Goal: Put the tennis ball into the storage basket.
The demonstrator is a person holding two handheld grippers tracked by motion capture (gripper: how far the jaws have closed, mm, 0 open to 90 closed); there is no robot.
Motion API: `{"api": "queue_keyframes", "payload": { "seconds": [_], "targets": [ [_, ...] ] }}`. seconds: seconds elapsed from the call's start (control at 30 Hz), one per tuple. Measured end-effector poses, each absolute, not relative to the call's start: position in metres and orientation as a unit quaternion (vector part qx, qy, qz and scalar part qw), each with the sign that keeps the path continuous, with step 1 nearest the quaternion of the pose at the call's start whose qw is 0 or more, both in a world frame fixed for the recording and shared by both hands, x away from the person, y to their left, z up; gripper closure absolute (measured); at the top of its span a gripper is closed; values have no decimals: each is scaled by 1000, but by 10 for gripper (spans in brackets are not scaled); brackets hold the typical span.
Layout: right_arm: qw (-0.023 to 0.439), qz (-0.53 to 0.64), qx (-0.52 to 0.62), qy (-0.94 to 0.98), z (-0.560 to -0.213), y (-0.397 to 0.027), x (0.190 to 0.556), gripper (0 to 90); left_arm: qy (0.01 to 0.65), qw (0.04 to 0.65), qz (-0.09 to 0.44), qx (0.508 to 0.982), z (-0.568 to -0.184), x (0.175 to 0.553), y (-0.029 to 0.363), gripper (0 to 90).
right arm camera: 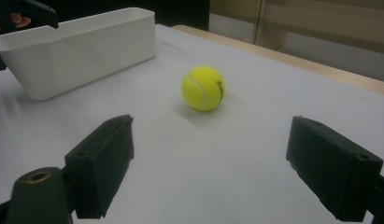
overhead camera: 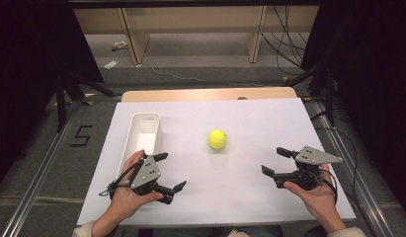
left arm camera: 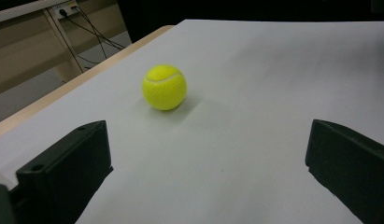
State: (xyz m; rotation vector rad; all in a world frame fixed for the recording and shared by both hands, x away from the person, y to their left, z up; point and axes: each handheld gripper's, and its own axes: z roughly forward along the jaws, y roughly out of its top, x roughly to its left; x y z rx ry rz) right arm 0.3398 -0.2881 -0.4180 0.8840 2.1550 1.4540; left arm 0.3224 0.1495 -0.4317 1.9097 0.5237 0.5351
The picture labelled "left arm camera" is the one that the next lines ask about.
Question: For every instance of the yellow tennis ball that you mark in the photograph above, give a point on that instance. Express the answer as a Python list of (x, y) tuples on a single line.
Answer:
[(164, 87)]

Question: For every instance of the white power strip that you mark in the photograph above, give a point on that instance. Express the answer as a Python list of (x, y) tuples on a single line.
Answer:
[(65, 9)]

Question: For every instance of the white table cover sheet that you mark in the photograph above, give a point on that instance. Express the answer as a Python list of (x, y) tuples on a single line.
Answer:
[(242, 93)]

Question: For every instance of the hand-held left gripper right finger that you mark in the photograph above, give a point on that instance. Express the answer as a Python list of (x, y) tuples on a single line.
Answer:
[(351, 168)]

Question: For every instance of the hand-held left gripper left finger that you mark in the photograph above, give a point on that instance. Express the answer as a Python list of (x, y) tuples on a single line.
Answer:
[(68, 168)]

